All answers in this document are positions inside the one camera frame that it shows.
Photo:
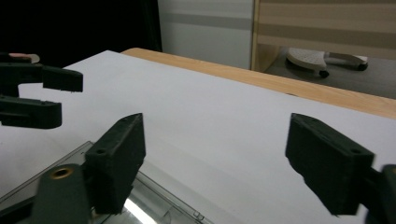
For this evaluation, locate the clear grey compartment box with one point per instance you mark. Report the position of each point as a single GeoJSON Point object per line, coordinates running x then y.
{"type": "Point", "coordinates": [149, 193]}

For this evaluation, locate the white chair base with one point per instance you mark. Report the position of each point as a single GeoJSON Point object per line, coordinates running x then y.
{"type": "Point", "coordinates": [306, 59]}

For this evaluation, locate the white table sheet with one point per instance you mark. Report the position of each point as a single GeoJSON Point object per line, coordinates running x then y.
{"type": "Point", "coordinates": [202, 118]}

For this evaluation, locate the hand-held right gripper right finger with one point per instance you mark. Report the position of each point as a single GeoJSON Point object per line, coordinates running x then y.
{"type": "Point", "coordinates": [330, 165]}

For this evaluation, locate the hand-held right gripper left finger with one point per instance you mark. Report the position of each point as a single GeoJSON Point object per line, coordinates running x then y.
{"type": "Point", "coordinates": [120, 158]}

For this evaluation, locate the wooden desk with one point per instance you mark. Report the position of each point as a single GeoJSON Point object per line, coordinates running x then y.
{"type": "Point", "coordinates": [320, 25]}

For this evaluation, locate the white cabinet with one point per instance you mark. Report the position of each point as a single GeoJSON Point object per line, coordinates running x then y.
{"type": "Point", "coordinates": [205, 34]}

